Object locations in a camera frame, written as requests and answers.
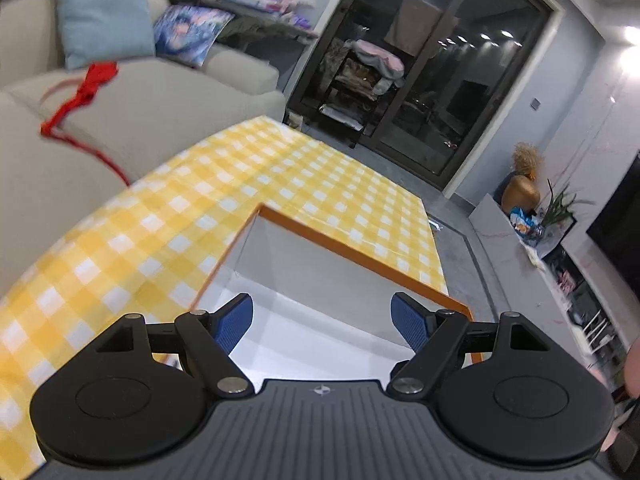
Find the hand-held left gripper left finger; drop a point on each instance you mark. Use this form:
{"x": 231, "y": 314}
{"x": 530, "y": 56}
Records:
{"x": 235, "y": 321}

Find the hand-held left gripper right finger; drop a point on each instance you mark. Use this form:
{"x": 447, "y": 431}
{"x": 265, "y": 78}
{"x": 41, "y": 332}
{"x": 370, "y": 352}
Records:
{"x": 410, "y": 321}

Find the orange cardboard box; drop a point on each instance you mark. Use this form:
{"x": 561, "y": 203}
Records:
{"x": 310, "y": 280}

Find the yellow checked tablecloth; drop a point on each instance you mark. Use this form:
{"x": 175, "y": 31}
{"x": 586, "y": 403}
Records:
{"x": 150, "y": 220}

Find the white television console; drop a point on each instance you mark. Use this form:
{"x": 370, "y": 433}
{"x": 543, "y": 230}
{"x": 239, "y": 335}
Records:
{"x": 540, "y": 290}

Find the blue snack packet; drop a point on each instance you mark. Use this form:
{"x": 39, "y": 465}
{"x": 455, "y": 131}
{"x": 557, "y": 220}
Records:
{"x": 525, "y": 222}

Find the gold vase with dried flowers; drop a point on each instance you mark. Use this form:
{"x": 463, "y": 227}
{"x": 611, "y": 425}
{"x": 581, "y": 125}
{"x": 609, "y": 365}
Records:
{"x": 522, "y": 185}

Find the green potted plant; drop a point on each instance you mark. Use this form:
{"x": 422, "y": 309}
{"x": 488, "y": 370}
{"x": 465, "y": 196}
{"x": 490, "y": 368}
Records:
{"x": 557, "y": 207}

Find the beige sofa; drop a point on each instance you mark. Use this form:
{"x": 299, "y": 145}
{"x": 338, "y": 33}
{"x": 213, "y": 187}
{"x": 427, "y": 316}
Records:
{"x": 165, "y": 110}

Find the black television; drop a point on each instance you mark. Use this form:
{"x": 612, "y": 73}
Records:
{"x": 617, "y": 215}

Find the rack with folded cloths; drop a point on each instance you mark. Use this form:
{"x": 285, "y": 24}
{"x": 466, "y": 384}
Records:
{"x": 362, "y": 85}

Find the black framed glass door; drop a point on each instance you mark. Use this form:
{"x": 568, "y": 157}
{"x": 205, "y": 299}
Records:
{"x": 440, "y": 70}

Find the red ribbon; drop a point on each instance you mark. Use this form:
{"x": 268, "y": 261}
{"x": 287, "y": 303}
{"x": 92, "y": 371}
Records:
{"x": 82, "y": 92}

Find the printed picture cushion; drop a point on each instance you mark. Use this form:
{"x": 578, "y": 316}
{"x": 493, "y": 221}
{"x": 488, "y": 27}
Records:
{"x": 187, "y": 30}

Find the light blue cushion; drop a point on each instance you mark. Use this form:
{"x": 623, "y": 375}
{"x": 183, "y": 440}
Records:
{"x": 105, "y": 15}

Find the grey wall switch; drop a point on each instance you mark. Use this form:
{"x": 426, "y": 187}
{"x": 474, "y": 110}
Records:
{"x": 535, "y": 104}

